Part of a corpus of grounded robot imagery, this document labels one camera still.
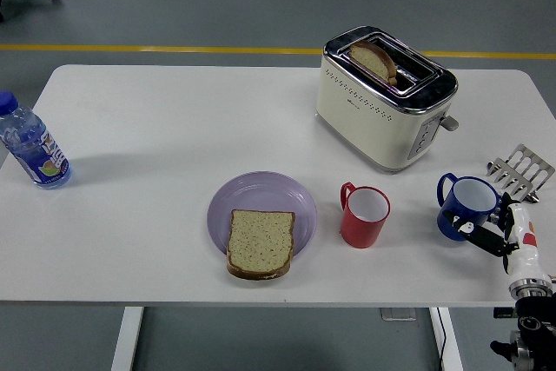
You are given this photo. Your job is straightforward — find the rounded bread slice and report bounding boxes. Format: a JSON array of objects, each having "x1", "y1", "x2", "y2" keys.
[{"x1": 348, "y1": 39, "x2": 399, "y2": 87}]

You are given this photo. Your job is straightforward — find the blue-capped plastic drink bottle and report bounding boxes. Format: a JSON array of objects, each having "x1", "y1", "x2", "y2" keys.
[{"x1": 0, "y1": 90, "x2": 73, "y2": 190}]

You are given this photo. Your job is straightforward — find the white table leg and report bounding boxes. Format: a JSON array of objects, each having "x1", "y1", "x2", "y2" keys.
[
  {"x1": 428, "y1": 306, "x2": 464, "y2": 371},
  {"x1": 110, "y1": 306, "x2": 145, "y2": 371}
]

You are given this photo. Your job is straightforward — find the square bread slice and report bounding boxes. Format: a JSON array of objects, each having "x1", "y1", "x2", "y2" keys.
[{"x1": 225, "y1": 209, "x2": 296, "y2": 282}]

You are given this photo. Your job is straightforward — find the grey under-table bracket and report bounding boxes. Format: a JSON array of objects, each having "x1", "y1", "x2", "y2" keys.
[{"x1": 380, "y1": 308, "x2": 417, "y2": 322}]

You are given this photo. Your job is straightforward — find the silver metal toast rack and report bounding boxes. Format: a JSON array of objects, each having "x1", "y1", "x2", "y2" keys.
[{"x1": 486, "y1": 143, "x2": 556, "y2": 205}]

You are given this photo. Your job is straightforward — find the blue enamel cup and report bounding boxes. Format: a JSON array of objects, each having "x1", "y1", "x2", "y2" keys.
[{"x1": 436, "y1": 172, "x2": 502, "y2": 243}]

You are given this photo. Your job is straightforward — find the purple round plate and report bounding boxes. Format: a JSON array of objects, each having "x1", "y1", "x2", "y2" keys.
[{"x1": 206, "y1": 170, "x2": 318, "y2": 262}]

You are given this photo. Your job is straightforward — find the red enamel cup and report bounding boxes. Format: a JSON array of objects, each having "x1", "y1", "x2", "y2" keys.
[{"x1": 339, "y1": 181, "x2": 392, "y2": 249}]

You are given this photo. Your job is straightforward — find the thin black table cable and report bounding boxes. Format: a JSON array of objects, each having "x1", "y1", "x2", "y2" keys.
[{"x1": 435, "y1": 308, "x2": 448, "y2": 371}]

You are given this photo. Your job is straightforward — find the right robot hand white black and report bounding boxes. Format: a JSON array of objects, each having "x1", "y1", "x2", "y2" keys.
[{"x1": 441, "y1": 191, "x2": 551, "y2": 286}]

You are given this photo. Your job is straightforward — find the cream chrome toaster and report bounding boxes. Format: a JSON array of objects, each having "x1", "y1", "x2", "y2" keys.
[{"x1": 315, "y1": 25, "x2": 460, "y2": 175}]

